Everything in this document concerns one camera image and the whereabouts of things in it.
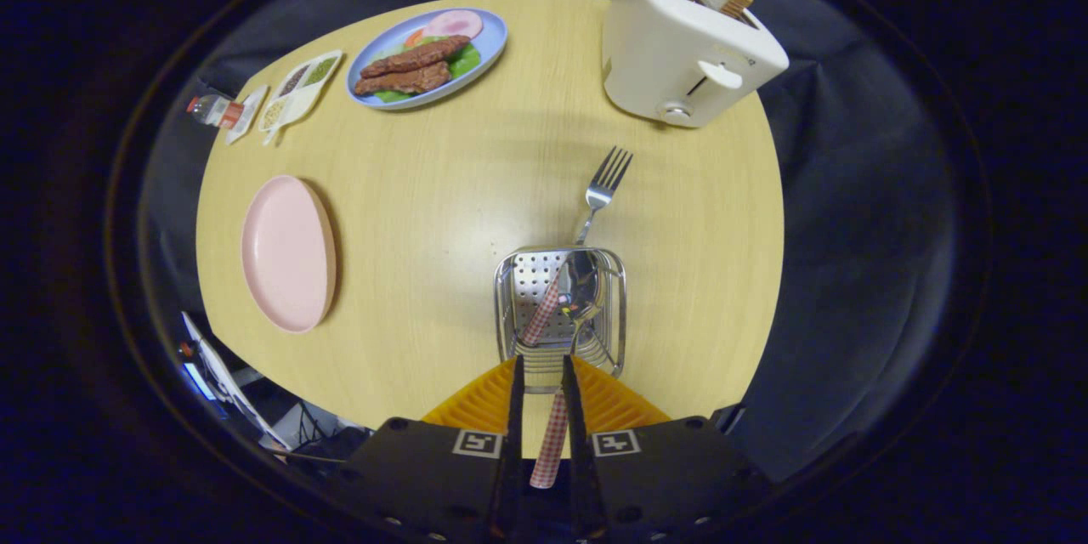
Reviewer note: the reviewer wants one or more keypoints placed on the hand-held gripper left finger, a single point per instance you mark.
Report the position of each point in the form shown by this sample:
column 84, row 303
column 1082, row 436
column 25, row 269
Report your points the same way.
column 512, row 459

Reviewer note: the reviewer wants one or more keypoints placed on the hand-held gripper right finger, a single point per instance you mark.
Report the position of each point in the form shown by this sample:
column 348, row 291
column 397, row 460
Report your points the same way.
column 578, row 459

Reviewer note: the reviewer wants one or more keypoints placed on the white flat panel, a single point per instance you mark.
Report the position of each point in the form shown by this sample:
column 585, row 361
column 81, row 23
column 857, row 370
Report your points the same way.
column 221, row 374

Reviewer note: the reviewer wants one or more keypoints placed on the pink plate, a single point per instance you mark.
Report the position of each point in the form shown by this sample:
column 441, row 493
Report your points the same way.
column 285, row 255

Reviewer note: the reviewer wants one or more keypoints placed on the blue lit device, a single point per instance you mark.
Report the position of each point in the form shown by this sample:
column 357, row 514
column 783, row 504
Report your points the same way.
column 197, row 374

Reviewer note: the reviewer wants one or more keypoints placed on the brown grilled sausage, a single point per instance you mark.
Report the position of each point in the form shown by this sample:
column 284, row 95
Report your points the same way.
column 404, row 80
column 416, row 56

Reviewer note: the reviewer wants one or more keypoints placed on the green lettuce leaf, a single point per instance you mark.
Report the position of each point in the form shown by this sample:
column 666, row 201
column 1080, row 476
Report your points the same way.
column 466, row 61

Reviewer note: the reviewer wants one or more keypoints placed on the white divided tray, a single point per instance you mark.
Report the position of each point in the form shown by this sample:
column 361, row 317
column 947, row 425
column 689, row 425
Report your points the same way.
column 299, row 106

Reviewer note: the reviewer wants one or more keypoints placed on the white toaster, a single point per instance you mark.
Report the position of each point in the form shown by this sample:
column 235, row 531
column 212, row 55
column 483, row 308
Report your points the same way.
column 671, row 51

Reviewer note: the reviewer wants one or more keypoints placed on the yellow beans pile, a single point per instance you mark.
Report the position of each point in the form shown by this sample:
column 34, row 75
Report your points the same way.
column 274, row 114

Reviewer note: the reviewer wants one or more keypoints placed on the blue plate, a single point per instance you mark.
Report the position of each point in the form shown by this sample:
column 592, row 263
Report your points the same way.
column 495, row 38

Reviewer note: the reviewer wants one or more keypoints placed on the green beans pile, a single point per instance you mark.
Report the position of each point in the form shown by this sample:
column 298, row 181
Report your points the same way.
column 321, row 70

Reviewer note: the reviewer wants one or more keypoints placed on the red tomato slice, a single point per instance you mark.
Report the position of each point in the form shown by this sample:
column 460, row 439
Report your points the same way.
column 414, row 37

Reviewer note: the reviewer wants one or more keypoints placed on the white square coaster tray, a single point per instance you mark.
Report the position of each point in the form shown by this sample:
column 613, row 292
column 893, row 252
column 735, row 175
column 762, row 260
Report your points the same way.
column 253, row 106

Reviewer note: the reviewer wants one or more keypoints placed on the brown beans pile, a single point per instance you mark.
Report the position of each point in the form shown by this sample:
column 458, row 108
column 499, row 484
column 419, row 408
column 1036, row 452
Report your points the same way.
column 293, row 80

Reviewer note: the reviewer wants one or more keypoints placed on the pink ham slice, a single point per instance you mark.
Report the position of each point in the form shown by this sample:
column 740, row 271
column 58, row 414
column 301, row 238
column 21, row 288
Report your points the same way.
column 455, row 23

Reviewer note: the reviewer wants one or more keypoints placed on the clear water bottle red label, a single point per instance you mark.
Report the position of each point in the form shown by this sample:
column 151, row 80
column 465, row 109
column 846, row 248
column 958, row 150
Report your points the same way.
column 212, row 112

